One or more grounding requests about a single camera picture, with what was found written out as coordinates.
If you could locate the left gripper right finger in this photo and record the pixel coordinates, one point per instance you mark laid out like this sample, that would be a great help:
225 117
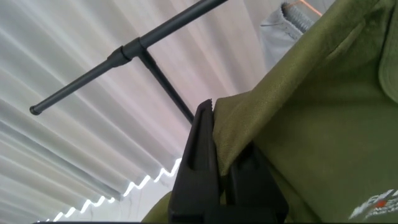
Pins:
252 193

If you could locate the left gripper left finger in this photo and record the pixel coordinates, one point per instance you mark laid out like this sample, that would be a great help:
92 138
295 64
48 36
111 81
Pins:
196 186

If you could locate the green sleeveless shirt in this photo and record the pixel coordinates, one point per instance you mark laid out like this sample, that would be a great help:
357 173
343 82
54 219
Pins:
326 109

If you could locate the pale grey shorts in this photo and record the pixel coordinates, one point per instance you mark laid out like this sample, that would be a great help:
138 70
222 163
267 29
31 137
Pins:
276 34

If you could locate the pink clothes hanger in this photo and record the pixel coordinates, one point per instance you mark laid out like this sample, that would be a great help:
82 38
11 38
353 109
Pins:
311 7

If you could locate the black clothes rack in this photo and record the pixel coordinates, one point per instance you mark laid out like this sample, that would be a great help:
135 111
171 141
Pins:
133 49

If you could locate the white curtain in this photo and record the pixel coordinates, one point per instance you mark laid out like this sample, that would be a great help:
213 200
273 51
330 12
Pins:
77 149

